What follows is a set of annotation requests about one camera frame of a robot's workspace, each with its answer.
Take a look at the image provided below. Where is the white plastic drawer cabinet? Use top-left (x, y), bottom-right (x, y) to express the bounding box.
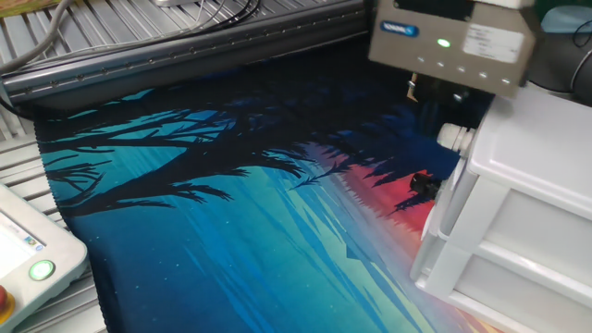
top-left (409, 85), bottom-right (592, 333)

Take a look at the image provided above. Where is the grey Schunk gripper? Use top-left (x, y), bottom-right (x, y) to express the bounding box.
top-left (368, 0), bottom-right (538, 113)

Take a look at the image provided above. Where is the grey linear rail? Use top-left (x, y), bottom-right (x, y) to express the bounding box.
top-left (0, 0), bottom-right (372, 111)

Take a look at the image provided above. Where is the thick grey cable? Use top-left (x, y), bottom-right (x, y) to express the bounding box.
top-left (0, 0), bottom-right (76, 76)

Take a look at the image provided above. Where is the white drawer with black knob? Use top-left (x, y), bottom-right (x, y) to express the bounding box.
top-left (408, 171), bottom-right (592, 327)

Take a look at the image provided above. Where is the white teach pendant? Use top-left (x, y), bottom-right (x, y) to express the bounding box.
top-left (0, 181), bottom-right (90, 333)

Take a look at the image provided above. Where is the printed night forest mat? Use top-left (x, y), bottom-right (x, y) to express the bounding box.
top-left (32, 35), bottom-right (508, 333)

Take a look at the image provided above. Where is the black sensor cable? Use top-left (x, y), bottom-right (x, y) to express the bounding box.
top-left (59, 0), bottom-right (263, 53)

